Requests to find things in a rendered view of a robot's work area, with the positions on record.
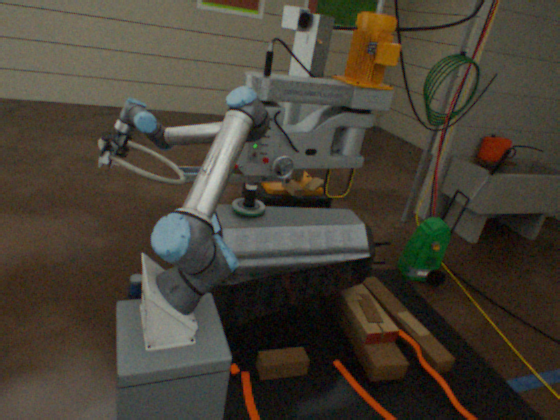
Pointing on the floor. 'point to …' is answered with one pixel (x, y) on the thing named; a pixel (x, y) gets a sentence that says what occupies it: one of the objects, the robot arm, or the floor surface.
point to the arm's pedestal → (171, 369)
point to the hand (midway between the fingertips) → (104, 165)
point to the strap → (362, 388)
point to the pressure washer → (428, 249)
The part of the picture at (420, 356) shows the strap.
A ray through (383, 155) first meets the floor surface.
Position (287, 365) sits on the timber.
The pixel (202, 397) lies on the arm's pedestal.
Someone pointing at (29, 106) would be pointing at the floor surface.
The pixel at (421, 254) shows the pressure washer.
